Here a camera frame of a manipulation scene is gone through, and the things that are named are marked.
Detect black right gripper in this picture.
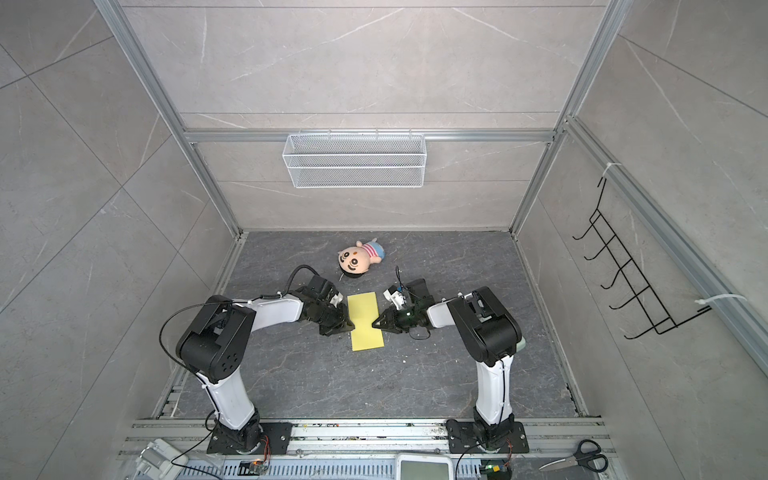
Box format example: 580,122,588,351
372,307,421,333

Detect yellow square paper sheet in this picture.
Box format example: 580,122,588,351
348,292,384,352

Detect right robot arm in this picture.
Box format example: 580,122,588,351
372,279,525,441

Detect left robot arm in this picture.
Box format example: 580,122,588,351
175,275,354,436

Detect plush doll toy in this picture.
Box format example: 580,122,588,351
337,238,386,278

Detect white digital scale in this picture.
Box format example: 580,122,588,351
395,453,456,480

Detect small green circuit board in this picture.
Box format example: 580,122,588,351
480,462,513,480

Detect white device bottom left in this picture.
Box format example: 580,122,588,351
134,438,189,480

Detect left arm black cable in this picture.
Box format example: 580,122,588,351
158,263,322,385

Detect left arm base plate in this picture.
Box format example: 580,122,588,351
206,422,293,455

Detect white wire mesh basket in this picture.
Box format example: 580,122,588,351
282,133,428,189

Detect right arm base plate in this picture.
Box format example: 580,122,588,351
445,417,530,454

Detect small red-wired circuit board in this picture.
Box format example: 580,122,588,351
238,460,270,476

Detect black handled scissors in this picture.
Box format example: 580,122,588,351
539,439,609,473

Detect black wire hook rack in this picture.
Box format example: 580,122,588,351
572,178,713,341

